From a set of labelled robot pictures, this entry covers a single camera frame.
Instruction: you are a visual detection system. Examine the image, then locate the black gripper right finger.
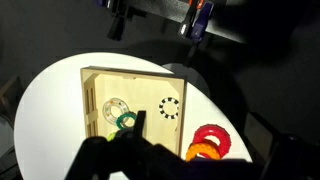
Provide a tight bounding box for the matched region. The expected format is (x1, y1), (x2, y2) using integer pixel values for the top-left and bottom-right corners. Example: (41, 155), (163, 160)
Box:
(244, 112), (285, 159)

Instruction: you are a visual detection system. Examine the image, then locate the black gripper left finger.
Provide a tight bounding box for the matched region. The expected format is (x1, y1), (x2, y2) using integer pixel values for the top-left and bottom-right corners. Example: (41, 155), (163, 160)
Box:
(132, 110), (147, 138)

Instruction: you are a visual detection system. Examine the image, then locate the orange textured ring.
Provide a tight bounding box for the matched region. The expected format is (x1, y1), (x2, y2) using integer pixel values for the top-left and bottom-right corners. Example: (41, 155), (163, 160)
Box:
(185, 139), (222, 163)

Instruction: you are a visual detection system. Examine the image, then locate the wooden tray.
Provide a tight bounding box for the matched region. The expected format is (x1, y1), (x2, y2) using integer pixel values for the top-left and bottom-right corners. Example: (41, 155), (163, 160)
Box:
(80, 65), (188, 158)

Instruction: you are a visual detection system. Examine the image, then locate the black white striped ring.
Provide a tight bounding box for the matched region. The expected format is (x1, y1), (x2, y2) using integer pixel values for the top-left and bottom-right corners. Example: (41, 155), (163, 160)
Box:
(158, 96), (181, 120)

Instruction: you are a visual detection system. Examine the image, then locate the yellow green ring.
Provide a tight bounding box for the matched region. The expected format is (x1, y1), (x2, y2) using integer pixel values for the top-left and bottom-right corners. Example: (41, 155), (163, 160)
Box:
(106, 131), (118, 143)

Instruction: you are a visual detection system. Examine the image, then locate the clear ring with beads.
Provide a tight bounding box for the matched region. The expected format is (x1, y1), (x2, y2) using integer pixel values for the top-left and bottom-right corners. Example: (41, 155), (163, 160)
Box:
(101, 97), (130, 126)

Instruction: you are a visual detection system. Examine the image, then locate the red ridged ring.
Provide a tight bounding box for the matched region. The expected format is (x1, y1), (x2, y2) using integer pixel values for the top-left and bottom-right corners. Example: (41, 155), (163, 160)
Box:
(192, 124), (232, 158)

